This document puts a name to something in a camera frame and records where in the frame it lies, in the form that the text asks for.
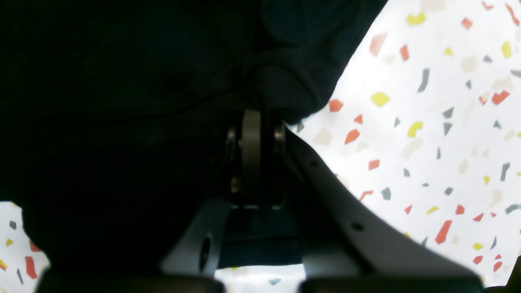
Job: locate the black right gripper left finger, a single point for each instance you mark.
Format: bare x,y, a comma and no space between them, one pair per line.
190,265

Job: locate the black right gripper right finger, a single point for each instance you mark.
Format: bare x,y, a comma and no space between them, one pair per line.
344,247

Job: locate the black t-shirt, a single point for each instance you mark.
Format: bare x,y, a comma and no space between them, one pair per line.
114,112

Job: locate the terrazzo pattern tablecloth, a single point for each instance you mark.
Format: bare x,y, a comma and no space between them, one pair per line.
422,128

